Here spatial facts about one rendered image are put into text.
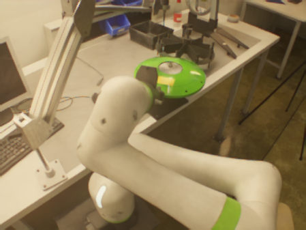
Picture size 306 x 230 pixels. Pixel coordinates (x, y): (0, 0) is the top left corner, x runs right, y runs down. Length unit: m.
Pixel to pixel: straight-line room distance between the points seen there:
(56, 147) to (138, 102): 0.56
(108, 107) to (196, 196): 0.26
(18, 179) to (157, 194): 0.58
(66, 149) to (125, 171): 0.47
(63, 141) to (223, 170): 0.62
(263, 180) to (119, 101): 0.42
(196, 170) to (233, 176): 0.11
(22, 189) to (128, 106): 0.57
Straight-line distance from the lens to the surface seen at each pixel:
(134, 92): 0.46
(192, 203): 0.51
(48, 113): 0.72
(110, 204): 0.65
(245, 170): 0.65
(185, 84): 0.92
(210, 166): 0.66
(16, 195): 0.89
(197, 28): 1.72
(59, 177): 0.85
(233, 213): 0.53
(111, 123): 0.47
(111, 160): 0.49
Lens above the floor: 1.61
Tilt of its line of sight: 43 degrees down
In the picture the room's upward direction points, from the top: 2 degrees clockwise
